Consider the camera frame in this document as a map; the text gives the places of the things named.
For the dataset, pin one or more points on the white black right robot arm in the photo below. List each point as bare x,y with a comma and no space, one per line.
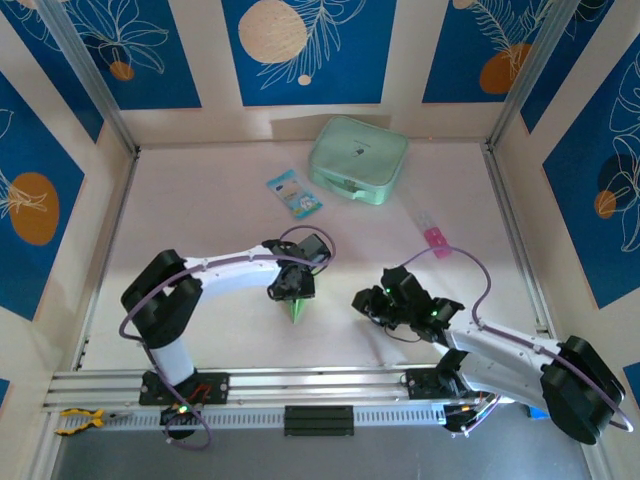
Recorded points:
500,347

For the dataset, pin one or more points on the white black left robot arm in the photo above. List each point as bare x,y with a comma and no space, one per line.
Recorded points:
235,275

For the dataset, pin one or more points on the light green paper sheet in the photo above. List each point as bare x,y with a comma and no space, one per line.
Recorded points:
297,311

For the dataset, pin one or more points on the black rail bracket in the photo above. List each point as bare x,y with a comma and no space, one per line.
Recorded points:
319,421

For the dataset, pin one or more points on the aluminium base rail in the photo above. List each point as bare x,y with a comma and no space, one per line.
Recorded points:
320,382

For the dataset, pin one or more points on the pink and clear plastic case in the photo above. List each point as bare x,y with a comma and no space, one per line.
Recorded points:
437,243

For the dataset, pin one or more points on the mint green zip pouch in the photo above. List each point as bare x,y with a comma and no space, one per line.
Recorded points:
357,155

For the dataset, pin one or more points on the blue sponge block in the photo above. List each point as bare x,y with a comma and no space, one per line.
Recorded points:
535,413

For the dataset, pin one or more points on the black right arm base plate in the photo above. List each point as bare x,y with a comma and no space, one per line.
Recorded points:
420,385

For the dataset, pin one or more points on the aluminium corner post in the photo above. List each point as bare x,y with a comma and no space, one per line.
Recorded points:
89,75
532,75

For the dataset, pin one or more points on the blue white snack packet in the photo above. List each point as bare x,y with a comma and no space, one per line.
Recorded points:
295,195

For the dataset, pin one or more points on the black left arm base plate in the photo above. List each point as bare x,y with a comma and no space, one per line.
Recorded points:
220,385

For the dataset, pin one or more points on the aluminium table side rail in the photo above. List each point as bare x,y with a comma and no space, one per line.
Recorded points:
504,200
118,225

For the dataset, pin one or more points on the small black controller box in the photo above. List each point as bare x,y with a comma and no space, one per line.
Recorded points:
175,417
457,424

